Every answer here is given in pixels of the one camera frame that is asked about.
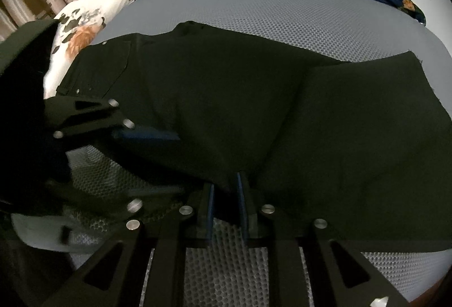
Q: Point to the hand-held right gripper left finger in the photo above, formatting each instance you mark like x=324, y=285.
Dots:
x=210, y=202

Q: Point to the black pants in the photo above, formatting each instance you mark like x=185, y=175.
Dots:
x=247, y=98

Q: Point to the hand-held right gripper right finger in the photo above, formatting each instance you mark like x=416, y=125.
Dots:
x=241, y=202

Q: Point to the grey mesh bed mat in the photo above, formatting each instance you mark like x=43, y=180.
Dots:
x=265, y=10

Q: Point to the white floral pillow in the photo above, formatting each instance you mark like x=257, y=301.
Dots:
x=91, y=6

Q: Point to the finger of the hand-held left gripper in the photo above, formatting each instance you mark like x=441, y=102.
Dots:
x=148, y=135
x=116, y=199

